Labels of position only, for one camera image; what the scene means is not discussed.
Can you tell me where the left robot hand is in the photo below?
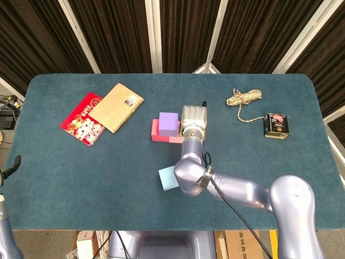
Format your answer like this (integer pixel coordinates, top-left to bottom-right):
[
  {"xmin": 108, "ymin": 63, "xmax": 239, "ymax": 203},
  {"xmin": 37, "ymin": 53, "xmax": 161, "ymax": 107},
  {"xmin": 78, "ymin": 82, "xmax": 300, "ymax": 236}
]
[{"xmin": 0, "ymin": 155, "xmax": 22, "ymax": 187}]

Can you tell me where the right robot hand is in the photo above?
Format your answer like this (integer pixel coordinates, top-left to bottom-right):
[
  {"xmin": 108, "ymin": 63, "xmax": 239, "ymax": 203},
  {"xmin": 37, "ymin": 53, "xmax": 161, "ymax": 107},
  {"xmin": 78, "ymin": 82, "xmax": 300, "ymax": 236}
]
[{"xmin": 181, "ymin": 101, "xmax": 209, "ymax": 130}]

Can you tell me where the purple foam cube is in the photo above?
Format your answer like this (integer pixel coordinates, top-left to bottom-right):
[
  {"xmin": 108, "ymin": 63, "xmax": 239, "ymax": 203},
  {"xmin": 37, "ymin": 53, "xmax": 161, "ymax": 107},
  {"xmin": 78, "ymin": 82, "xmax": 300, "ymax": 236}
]
[{"xmin": 158, "ymin": 112, "xmax": 181, "ymax": 137}]

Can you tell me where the red foam cube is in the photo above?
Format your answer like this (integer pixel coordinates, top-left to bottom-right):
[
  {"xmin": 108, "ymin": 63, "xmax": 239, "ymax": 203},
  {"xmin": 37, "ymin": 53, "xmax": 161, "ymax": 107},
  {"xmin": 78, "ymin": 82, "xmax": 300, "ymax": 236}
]
[{"xmin": 150, "ymin": 119, "xmax": 170, "ymax": 142}]

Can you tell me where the light blue foam cube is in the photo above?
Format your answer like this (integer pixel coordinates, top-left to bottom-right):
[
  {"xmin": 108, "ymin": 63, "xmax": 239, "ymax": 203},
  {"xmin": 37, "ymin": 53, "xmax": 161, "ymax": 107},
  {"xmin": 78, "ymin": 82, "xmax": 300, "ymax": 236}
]
[{"xmin": 158, "ymin": 166, "xmax": 180, "ymax": 192}]

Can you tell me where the black floor equipment box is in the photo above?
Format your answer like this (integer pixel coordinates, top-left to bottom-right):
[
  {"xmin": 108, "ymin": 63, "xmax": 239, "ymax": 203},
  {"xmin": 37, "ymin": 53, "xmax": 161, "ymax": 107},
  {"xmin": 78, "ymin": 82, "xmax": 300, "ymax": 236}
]
[{"xmin": 0, "ymin": 106, "xmax": 17, "ymax": 129}]

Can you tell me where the tan kraft spiral notebook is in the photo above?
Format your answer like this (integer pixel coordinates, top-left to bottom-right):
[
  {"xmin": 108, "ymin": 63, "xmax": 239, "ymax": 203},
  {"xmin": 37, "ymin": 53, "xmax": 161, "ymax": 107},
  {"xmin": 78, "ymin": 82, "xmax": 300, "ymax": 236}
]
[{"xmin": 88, "ymin": 83, "xmax": 145, "ymax": 134}]

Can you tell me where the red spiral notebook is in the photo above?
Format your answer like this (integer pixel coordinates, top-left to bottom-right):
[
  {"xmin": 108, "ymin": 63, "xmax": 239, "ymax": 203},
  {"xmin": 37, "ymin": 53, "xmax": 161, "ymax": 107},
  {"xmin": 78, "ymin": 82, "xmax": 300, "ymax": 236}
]
[{"xmin": 59, "ymin": 92, "xmax": 105, "ymax": 147}]

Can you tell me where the black and gold tin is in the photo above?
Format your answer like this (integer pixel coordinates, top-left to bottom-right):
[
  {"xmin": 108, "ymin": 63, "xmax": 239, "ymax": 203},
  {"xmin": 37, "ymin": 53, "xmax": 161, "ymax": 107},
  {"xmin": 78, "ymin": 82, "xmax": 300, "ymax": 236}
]
[{"xmin": 263, "ymin": 113, "xmax": 291, "ymax": 140}]

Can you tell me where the teal felt table mat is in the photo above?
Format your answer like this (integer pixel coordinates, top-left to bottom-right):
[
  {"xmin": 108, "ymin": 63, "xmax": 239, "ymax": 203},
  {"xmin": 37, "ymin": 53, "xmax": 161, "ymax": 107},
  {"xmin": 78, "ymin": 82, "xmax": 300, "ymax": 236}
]
[{"xmin": 0, "ymin": 73, "xmax": 345, "ymax": 231}]

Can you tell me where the small white box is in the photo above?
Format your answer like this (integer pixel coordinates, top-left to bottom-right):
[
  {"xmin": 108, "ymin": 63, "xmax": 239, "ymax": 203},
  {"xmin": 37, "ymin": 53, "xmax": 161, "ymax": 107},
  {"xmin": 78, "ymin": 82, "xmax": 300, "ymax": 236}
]
[{"xmin": 76, "ymin": 230, "xmax": 95, "ymax": 257}]

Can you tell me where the dark brown curtain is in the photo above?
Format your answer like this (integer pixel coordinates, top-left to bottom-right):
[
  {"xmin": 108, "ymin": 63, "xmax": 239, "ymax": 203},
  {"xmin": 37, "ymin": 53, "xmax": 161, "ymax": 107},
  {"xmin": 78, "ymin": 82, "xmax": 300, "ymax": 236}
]
[{"xmin": 0, "ymin": 0, "xmax": 345, "ymax": 141}]

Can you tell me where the grey-blue robot torso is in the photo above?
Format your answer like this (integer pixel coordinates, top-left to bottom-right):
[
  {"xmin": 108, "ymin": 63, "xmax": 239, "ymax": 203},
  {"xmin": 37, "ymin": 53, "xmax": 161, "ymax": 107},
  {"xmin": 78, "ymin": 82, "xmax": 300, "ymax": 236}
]
[{"xmin": 107, "ymin": 230, "xmax": 218, "ymax": 259}]

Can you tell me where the printed cardboard box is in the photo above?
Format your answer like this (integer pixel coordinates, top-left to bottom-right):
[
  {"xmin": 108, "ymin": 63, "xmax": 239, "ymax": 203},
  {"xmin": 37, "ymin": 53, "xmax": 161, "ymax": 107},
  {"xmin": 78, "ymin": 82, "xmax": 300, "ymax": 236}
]
[{"xmin": 225, "ymin": 230, "xmax": 264, "ymax": 259}]

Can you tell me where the braided rope bundle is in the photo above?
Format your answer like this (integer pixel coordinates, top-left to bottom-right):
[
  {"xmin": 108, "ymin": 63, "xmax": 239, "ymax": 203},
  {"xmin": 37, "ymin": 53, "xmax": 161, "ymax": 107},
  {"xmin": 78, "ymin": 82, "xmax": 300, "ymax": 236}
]
[{"xmin": 226, "ymin": 88, "xmax": 266, "ymax": 124}]

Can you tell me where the black velcro strap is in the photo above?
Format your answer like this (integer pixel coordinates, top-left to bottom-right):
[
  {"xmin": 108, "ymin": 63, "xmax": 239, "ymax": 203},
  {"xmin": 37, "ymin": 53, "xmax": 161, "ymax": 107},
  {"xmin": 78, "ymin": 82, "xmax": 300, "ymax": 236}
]
[{"xmin": 195, "ymin": 166, "xmax": 215, "ymax": 188}]

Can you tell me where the white metal frame post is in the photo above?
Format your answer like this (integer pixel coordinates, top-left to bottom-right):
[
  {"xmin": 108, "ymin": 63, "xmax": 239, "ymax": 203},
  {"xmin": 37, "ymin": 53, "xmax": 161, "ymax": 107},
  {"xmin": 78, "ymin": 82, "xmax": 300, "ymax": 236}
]
[
  {"xmin": 144, "ymin": 0, "xmax": 163, "ymax": 74},
  {"xmin": 0, "ymin": 77, "xmax": 25, "ymax": 101},
  {"xmin": 191, "ymin": 0, "xmax": 229, "ymax": 74},
  {"xmin": 272, "ymin": 0, "xmax": 339, "ymax": 74},
  {"xmin": 327, "ymin": 128, "xmax": 345, "ymax": 160},
  {"xmin": 58, "ymin": 0, "xmax": 102, "ymax": 74}
]

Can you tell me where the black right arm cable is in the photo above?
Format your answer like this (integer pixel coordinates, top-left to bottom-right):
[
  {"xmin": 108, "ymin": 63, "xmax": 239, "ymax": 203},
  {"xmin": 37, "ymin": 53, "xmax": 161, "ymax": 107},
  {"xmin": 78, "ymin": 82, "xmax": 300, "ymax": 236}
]
[{"xmin": 201, "ymin": 152, "xmax": 273, "ymax": 259}]

